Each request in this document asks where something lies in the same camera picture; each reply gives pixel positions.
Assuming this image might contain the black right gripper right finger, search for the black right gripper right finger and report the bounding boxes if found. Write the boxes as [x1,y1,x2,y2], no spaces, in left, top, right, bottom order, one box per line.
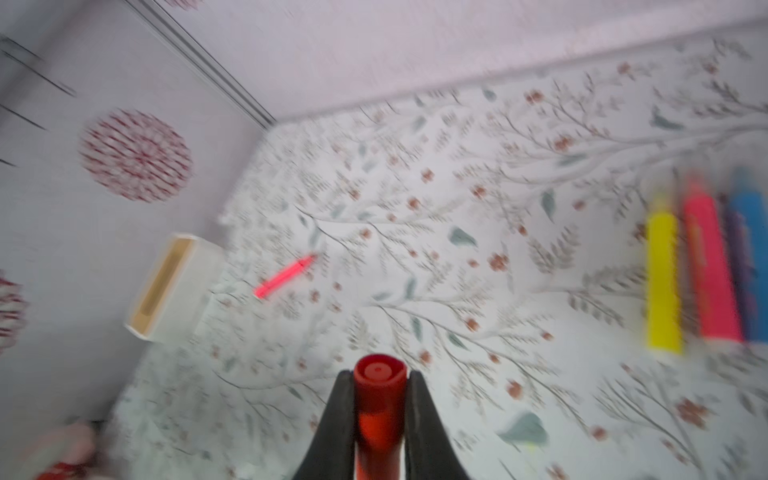
[404,371,470,480]

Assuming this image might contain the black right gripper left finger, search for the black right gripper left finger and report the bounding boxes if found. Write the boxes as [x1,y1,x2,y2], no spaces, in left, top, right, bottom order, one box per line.
[293,370,357,480]

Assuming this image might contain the red pen cap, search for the red pen cap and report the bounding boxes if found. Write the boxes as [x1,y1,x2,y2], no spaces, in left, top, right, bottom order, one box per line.
[353,354,407,480]

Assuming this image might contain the pink highlighter pen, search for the pink highlighter pen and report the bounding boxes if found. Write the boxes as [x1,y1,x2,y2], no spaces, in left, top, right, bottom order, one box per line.
[253,254,317,300]

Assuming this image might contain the yellow highlighter pen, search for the yellow highlighter pen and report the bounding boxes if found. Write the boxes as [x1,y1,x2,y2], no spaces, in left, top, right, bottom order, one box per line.
[646,193,684,355]

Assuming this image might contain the red-pink highlighter pen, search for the red-pink highlighter pen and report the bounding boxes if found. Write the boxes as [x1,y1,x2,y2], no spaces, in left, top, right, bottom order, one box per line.
[683,173,744,342]

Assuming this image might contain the blue marker pen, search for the blue marker pen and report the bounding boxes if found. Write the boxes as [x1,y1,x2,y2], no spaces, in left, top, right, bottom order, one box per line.
[725,166,767,343]

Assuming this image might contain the white wooden-top tissue box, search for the white wooden-top tissue box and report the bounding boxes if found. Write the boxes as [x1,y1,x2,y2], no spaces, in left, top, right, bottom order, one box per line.
[125,233,225,345]

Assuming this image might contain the pink plush toy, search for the pink plush toy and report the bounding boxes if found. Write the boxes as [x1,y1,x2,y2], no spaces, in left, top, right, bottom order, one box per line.
[9,421,113,480]

